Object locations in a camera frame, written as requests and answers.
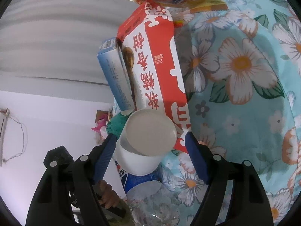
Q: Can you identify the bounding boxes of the white paper cup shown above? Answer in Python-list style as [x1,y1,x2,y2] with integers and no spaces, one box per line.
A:
[114,109,177,176]

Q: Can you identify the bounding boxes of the red white snack box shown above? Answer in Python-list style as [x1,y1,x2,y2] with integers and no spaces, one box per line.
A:
[117,0,191,152]

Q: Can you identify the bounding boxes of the Pepsi plastic bottle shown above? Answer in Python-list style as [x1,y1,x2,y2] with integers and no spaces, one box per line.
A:
[113,158,180,225]

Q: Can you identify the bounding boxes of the floral blue quilt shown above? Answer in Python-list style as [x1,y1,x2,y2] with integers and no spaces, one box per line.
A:
[176,0,300,225]

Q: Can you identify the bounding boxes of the blue white medicine box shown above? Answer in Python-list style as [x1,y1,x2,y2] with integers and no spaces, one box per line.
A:
[97,37,135,115]

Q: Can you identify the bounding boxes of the left hand of person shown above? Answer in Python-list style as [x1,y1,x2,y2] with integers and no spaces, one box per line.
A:
[98,180,119,209]

